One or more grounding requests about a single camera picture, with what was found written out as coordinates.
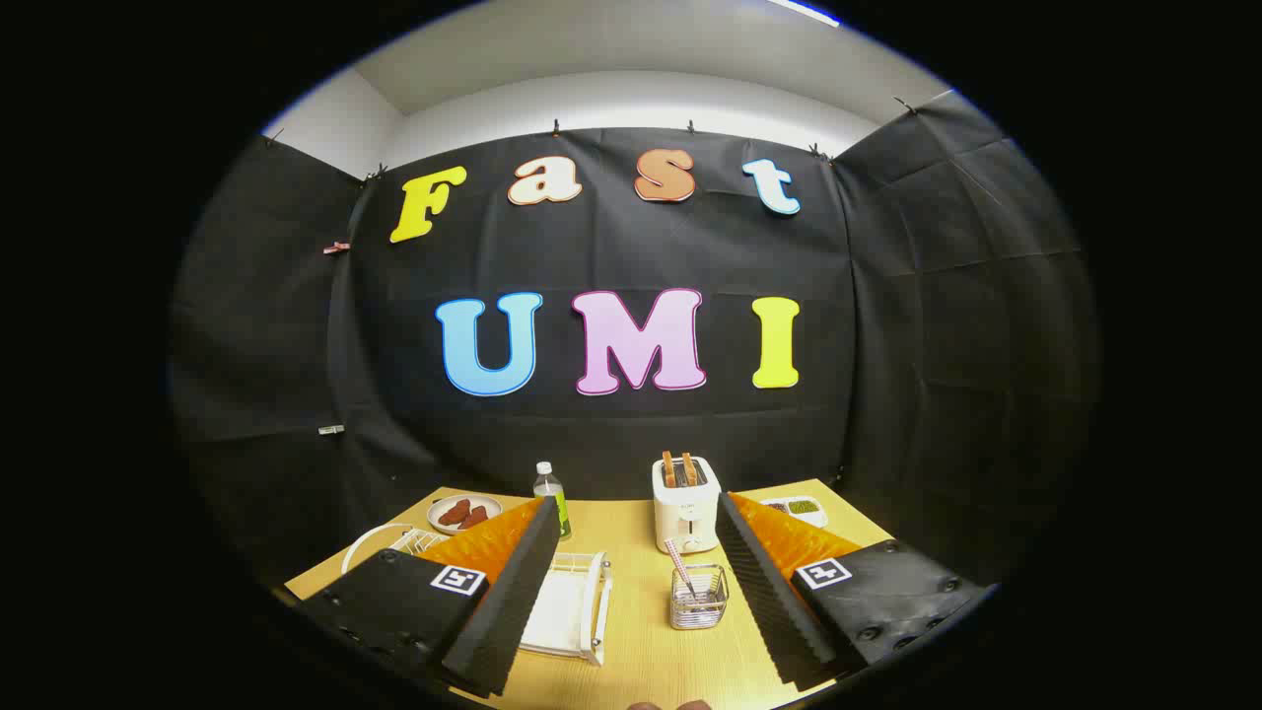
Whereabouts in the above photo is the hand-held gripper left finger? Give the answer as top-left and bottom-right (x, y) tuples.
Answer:
(294, 496), (563, 699)

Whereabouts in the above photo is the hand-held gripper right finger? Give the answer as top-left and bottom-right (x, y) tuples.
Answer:
(715, 491), (995, 693)

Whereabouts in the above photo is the metal wire basket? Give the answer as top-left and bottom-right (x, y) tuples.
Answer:
(670, 563), (730, 631)

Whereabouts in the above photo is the white wire dish rack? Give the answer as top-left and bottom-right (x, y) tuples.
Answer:
(341, 523), (614, 668)

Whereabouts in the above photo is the spoon with red checked handle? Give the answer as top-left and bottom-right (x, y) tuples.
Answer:
(664, 537), (706, 604)

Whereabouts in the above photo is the small beige plate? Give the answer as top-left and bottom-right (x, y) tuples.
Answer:
(427, 494), (504, 536)

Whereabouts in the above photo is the white drip tray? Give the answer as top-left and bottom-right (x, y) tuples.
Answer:
(521, 570), (593, 654)

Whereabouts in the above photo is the white divided tray with beans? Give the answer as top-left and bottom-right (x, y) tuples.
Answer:
(759, 496), (829, 529)

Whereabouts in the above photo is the green label drink bottle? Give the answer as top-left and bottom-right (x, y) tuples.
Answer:
(533, 461), (573, 540)

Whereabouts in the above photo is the white toaster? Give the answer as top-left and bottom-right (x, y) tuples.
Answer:
(652, 456), (723, 555)

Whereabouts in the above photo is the black backdrop cloth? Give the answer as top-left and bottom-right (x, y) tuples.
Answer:
(168, 91), (1100, 593)

